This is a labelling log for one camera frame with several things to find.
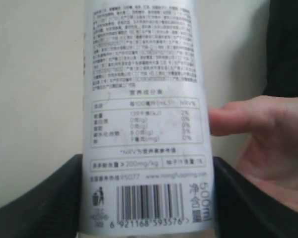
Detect open bare human hand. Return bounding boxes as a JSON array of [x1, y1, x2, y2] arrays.
[[208, 96, 298, 212]]

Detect clear bottle with barcode label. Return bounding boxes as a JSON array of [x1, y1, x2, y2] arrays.
[[78, 0, 217, 238]]

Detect black sleeved forearm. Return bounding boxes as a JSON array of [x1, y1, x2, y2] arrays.
[[263, 0, 298, 97]]

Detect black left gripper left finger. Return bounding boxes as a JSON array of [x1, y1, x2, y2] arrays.
[[0, 154, 82, 238]]

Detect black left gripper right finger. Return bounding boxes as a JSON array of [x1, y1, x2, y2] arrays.
[[213, 157, 298, 238]]

